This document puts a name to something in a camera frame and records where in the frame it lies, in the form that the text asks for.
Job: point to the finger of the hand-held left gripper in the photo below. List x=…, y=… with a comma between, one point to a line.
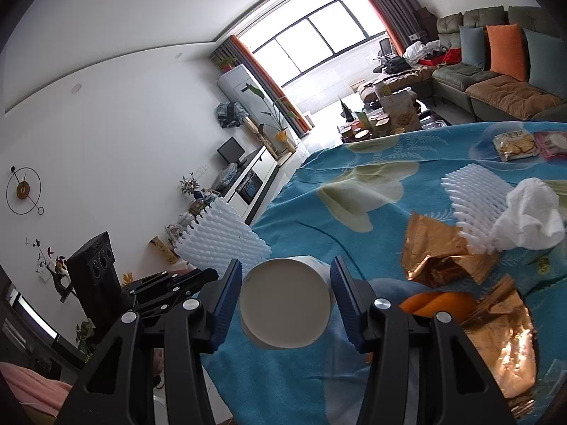
x=195, y=281
x=153, y=281

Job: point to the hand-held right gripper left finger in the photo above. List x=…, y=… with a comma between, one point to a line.
x=227, y=305

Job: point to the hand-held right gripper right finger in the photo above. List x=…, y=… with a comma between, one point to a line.
x=344, y=305

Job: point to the white foam fruit net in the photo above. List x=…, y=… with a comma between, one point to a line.
x=221, y=239
x=469, y=199

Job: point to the white paper cup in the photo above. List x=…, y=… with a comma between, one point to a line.
x=283, y=301

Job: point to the orange peel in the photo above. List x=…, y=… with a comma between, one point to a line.
x=438, y=303

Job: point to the gold foil wrapper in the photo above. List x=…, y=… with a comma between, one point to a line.
x=432, y=248
x=500, y=341

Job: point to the person's left forearm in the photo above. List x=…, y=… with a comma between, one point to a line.
x=31, y=385

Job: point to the yellow box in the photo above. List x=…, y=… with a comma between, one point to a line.
x=163, y=250

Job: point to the small potted plant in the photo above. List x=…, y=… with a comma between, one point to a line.
x=189, y=186

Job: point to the blue printed blanket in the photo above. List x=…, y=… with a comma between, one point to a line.
x=310, y=212

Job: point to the clear plastic bag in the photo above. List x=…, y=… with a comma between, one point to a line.
x=225, y=177

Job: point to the white black TV cabinet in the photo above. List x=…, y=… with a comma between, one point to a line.
x=261, y=172

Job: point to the black monitor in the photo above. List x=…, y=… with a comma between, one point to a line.
x=229, y=149

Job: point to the blue patterned bag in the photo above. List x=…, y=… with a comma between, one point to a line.
x=230, y=114

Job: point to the cluster of glass jars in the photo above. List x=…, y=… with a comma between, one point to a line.
x=367, y=126

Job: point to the tall leafy plant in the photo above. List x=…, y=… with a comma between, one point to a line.
x=270, y=113

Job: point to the white standing air conditioner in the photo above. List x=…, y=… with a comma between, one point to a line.
x=239, y=84

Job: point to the coffee table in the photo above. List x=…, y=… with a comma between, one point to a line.
x=425, y=119

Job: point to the crumpled white tissue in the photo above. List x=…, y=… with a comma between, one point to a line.
x=531, y=212

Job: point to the orange grey curtain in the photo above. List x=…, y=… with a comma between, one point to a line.
x=385, y=4
x=265, y=84

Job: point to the cracker snack packet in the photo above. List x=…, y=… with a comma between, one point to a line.
x=516, y=146

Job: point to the grey green sofa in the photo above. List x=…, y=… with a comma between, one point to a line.
x=452, y=84

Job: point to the office chair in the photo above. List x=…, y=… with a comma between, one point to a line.
x=386, y=46

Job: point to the pink snack packet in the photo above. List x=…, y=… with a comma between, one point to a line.
x=551, y=144

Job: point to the pile of clothes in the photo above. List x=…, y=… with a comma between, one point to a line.
x=425, y=53

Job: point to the brown sofa mat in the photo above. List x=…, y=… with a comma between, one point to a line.
x=509, y=95

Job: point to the large window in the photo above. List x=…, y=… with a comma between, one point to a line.
x=319, y=35

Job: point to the blue grey cushion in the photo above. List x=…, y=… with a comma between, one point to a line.
x=471, y=46
x=547, y=59

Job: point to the orange cushion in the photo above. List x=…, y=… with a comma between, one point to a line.
x=507, y=51

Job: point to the wall flower decoration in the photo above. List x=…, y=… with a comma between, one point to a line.
x=55, y=270

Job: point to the wall socket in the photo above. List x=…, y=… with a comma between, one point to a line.
x=201, y=170

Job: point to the round wall clock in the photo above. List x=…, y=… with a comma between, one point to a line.
x=24, y=188

